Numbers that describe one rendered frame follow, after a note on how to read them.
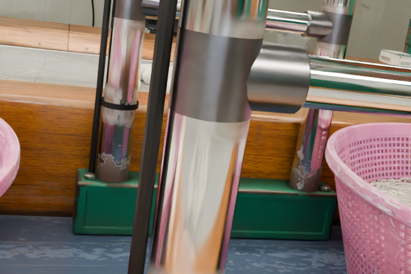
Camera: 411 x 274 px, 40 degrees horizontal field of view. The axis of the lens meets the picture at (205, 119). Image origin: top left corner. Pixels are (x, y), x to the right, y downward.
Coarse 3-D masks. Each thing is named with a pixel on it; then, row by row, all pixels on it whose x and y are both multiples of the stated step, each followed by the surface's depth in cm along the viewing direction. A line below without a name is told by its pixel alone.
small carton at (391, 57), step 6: (384, 54) 93; (390, 54) 91; (396, 54) 89; (402, 54) 89; (408, 54) 91; (384, 60) 93; (390, 60) 91; (396, 60) 89; (402, 60) 88; (408, 60) 89; (402, 66) 89; (408, 66) 89
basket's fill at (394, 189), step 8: (376, 184) 43; (384, 184) 42; (392, 184) 43; (400, 184) 43; (408, 184) 43; (384, 192) 40; (392, 192) 40; (400, 192) 41; (408, 192) 41; (400, 200) 40; (408, 200) 39
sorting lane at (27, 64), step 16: (0, 48) 70; (16, 48) 72; (32, 48) 73; (0, 64) 61; (16, 64) 62; (32, 64) 63; (48, 64) 65; (64, 64) 66; (80, 64) 67; (96, 64) 69; (32, 80) 56; (48, 80) 57; (64, 80) 58; (80, 80) 59; (96, 80) 60
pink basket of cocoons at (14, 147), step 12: (0, 120) 32; (0, 132) 31; (12, 132) 30; (0, 144) 30; (12, 144) 28; (0, 156) 30; (12, 156) 27; (0, 168) 28; (12, 168) 25; (0, 180) 24; (12, 180) 25; (0, 192) 24
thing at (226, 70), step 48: (192, 0) 14; (240, 0) 14; (192, 48) 14; (240, 48) 14; (288, 48) 15; (192, 96) 14; (240, 96) 15; (288, 96) 15; (336, 96) 16; (384, 96) 16; (144, 144) 15; (192, 144) 15; (240, 144) 15; (144, 192) 16; (192, 192) 15; (144, 240) 16; (192, 240) 15
